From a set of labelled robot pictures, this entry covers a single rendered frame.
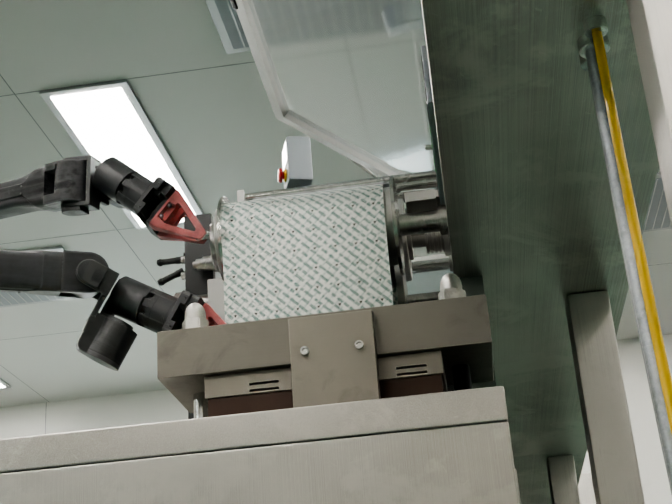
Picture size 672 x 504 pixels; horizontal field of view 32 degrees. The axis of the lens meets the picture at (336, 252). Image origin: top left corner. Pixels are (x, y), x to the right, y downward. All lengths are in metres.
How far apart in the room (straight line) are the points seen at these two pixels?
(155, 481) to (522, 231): 0.56
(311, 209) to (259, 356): 0.35
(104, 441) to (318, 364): 0.26
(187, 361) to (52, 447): 0.19
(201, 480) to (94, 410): 6.46
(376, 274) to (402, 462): 0.42
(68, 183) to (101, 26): 2.18
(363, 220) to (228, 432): 0.46
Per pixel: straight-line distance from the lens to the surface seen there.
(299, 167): 2.39
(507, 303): 1.77
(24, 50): 4.16
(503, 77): 1.19
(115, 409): 7.74
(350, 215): 1.68
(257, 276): 1.67
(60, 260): 1.67
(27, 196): 1.93
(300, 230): 1.69
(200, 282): 2.05
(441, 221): 1.72
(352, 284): 1.64
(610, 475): 1.70
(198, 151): 4.75
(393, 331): 1.40
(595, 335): 1.75
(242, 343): 1.43
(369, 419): 1.31
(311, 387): 1.37
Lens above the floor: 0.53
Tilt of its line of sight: 23 degrees up
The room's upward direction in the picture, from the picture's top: 4 degrees counter-clockwise
